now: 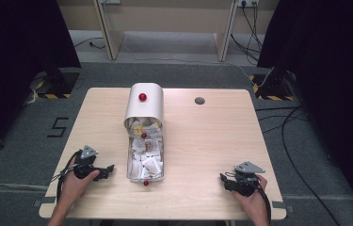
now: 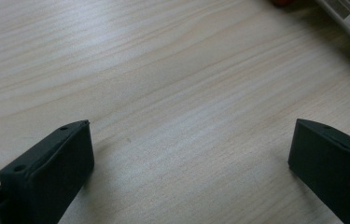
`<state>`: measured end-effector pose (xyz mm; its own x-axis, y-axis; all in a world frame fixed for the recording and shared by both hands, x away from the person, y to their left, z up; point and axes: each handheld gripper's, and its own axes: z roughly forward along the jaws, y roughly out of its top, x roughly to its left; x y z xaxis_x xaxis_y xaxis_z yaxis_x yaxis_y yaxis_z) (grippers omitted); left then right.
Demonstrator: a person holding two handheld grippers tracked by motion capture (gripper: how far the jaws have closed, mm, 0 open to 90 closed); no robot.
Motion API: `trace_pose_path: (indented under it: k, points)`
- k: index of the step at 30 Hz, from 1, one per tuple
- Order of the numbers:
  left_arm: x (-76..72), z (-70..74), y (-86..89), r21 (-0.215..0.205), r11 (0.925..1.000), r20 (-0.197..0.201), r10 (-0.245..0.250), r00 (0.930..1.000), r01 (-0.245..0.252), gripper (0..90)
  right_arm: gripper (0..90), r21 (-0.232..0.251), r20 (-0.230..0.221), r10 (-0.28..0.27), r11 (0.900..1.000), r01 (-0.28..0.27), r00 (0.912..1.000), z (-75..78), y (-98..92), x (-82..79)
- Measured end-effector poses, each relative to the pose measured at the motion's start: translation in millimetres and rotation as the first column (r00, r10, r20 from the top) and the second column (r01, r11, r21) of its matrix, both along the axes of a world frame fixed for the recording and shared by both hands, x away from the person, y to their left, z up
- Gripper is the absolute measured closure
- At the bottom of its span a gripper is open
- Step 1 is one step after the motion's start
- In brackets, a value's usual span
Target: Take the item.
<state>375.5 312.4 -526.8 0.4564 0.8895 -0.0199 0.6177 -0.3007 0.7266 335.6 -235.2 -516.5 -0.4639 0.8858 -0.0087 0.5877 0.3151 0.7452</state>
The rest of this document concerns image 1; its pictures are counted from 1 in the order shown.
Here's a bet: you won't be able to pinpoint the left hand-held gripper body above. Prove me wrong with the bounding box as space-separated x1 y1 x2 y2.
71 144 104 182

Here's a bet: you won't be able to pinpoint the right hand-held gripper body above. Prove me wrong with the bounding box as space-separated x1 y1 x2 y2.
224 160 266 198

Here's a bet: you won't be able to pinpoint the person's left hand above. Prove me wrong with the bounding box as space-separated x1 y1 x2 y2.
59 156 101 203

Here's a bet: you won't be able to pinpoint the person's right hand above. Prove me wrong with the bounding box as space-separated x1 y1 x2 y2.
231 173 270 218

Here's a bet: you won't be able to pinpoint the clear plastic bin tray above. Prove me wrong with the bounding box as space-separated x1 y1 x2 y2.
125 124 166 186

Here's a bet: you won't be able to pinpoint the black stand base striped tape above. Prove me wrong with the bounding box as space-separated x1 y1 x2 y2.
249 71 296 102
35 71 81 100

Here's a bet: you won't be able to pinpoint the black curtain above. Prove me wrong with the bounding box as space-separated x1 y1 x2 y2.
0 0 82 165
256 0 353 218

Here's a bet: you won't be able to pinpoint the wooden desk leg panel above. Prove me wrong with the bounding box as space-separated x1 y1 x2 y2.
213 0 238 63
92 0 126 61

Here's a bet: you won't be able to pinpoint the left hand-held gripper black cable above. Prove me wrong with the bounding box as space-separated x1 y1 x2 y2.
50 150 84 202

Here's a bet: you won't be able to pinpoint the hand-held gripper black cable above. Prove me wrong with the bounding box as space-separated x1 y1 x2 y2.
256 184 273 226
50 150 84 202

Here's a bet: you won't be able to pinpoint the right hand-held gripper black cable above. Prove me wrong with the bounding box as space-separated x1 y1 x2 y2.
256 184 273 226

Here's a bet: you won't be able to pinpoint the black floor cables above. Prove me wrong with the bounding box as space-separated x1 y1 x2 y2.
254 105 343 226

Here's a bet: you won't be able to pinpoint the black floor cable with plug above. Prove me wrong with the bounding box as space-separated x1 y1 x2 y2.
72 37 106 51

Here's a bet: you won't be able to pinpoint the bundle of black socket cables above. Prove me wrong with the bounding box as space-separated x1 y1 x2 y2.
230 2 265 63

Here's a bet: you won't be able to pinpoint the white wall socket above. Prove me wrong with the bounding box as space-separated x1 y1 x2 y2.
237 0 261 8

